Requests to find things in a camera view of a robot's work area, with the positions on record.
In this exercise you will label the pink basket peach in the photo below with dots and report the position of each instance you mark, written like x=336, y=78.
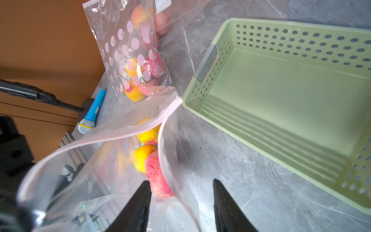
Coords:
x=154, y=175

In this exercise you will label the black microphone on stand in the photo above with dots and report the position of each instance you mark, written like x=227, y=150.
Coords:
x=34, y=93

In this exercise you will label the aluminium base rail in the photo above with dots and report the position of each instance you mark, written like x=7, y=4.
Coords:
x=74, y=156

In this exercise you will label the blue handheld microphone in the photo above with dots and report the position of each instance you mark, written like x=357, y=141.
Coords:
x=88, y=122

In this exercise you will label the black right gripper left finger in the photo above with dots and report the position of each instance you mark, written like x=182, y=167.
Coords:
x=134, y=216

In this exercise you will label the pink-trimmed bag of bags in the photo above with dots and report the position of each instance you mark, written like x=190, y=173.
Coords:
x=89, y=197

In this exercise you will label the green perforated plastic basket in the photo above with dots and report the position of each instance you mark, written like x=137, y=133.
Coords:
x=297, y=93

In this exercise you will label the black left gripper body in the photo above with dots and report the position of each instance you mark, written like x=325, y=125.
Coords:
x=16, y=160

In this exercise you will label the yellow red-blush basket peach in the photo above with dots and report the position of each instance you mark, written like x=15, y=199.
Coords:
x=140, y=155

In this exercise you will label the clear zip-top bag pink zipper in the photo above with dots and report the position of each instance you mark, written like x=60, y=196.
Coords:
x=118, y=41

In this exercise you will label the plain yellow peach with leaf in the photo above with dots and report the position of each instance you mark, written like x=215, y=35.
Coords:
x=133, y=68

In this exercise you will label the clear zip-top bag blue zipper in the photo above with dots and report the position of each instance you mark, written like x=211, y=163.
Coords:
x=182, y=13

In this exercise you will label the large pink peach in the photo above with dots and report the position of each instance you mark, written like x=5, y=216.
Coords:
x=156, y=68

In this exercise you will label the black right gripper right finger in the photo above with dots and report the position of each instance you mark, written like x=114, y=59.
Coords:
x=228, y=216

